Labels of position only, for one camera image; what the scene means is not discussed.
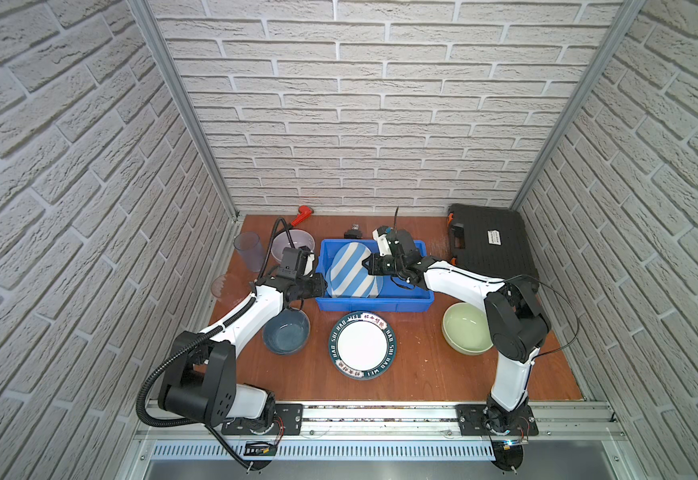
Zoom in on lilac ceramic bowl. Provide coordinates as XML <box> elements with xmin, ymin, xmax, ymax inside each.
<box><xmin>271</xmin><ymin>229</ymin><xmax>315</xmax><ymax>263</ymax></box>

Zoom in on frosted tall plastic tumbler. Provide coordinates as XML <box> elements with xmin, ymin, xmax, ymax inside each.
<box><xmin>233</xmin><ymin>232</ymin><xmax>265</xmax><ymax>273</ymax></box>

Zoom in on aluminium mounting rail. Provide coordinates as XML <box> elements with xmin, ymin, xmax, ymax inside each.
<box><xmin>135</xmin><ymin>400</ymin><xmax>620</xmax><ymax>445</ymax></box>

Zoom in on right robot arm base plate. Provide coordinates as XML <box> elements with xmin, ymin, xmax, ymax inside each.
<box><xmin>455</xmin><ymin>403</ymin><xmax>539</xmax><ymax>437</ymax></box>

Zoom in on red black hand tool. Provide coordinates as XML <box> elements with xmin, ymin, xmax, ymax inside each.
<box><xmin>289</xmin><ymin>205</ymin><xmax>314</xmax><ymax>228</ymax></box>

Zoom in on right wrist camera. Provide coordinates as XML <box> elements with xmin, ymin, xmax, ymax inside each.
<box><xmin>372</xmin><ymin>226</ymin><xmax>419</xmax><ymax>258</ymax></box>

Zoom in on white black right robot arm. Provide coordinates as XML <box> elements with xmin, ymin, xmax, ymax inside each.
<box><xmin>362</xmin><ymin>253</ymin><xmax>551</xmax><ymax>414</ymax></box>

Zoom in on black plastic tool case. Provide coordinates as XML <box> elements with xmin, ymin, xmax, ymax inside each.
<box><xmin>447</xmin><ymin>204</ymin><xmax>538</xmax><ymax>279</ymax></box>

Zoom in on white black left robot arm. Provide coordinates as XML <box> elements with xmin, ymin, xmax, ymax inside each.
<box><xmin>156</xmin><ymin>274</ymin><xmax>327</xmax><ymax>430</ymax></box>

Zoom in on green rim lettered plate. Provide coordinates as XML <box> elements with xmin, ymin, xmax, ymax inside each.
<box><xmin>328</xmin><ymin>312</ymin><xmax>398</xmax><ymax>381</ymax></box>

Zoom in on blue plastic bin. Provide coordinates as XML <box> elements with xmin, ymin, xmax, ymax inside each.
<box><xmin>316</xmin><ymin>239</ymin><xmax>434</xmax><ymax>313</ymax></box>

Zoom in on small grey black device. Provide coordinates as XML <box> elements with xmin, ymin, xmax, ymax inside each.
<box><xmin>343</xmin><ymin>224</ymin><xmax>363</xmax><ymax>239</ymax></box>

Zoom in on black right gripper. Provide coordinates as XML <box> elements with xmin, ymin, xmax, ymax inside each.
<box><xmin>362</xmin><ymin>252</ymin><xmax>407</xmax><ymax>278</ymax></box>

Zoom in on light green ceramic bowl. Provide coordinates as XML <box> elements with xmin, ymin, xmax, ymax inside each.
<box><xmin>441</xmin><ymin>302</ymin><xmax>493</xmax><ymax>356</ymax></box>

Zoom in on dark blue ceramic bowl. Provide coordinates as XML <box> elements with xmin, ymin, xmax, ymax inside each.
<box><xmin>263</xmin><ymin>309</ymin><xmax>311</xmax><ymax>355</ymax></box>

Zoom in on left robot arm base plate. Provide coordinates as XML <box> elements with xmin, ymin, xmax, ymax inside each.
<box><xmin>221</xmin><ymin>402</ymin><xmax>304</xmax><ymax>436</ymax></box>

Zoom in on clear glass cup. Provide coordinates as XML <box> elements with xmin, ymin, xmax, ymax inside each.
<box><xmin>211</xmin><ymin>272</ymin><xmax>249</xmax><ymax>303</ymax></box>

